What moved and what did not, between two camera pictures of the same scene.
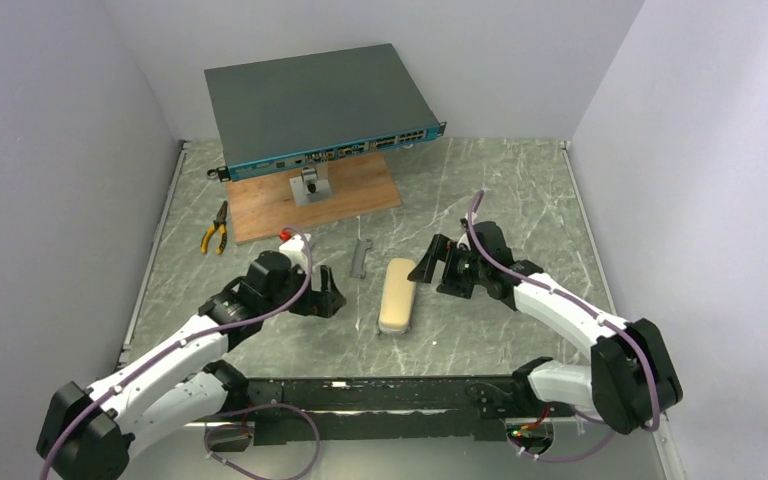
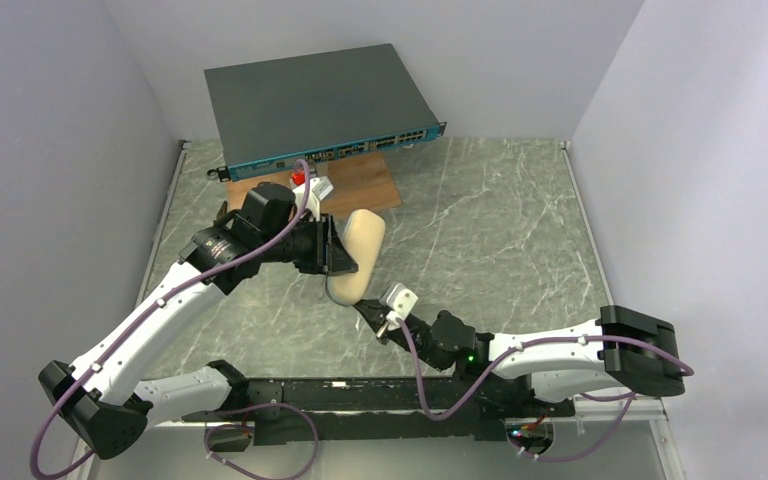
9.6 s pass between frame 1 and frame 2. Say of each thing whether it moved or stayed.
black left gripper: moved
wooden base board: stayed
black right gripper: moved
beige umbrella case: moved
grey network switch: stayed
